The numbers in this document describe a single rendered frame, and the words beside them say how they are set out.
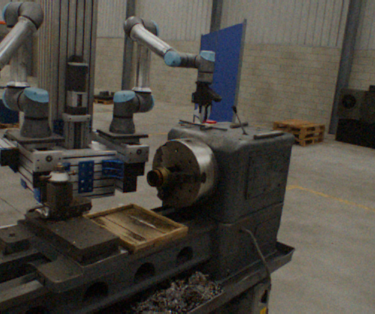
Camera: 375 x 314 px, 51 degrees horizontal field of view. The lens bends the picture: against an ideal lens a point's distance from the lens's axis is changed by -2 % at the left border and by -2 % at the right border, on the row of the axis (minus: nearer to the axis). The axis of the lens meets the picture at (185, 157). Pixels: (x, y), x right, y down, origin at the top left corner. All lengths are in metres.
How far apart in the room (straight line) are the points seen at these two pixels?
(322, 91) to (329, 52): 1.11
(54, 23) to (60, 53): 0.16
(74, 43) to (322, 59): 10.60
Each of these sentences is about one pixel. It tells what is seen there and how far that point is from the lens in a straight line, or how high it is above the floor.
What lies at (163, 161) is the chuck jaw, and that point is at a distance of 1.80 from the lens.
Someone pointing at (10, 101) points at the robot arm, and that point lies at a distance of 2.19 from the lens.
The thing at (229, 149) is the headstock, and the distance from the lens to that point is 1.83.
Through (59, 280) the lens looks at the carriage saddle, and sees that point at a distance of 1.33.
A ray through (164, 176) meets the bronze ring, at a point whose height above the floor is 1.10.
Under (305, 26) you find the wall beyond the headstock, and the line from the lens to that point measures 12.87.
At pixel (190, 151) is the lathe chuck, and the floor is 1.21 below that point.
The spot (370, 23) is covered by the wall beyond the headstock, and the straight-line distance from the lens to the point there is 12.13.
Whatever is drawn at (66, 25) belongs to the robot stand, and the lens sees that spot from 2.30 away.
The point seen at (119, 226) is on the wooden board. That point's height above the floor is 0.88.
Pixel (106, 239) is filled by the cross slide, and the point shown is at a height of 0.97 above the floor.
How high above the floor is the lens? 1.58
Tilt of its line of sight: 13 degrees down
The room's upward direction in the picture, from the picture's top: 5 degrees clockwise
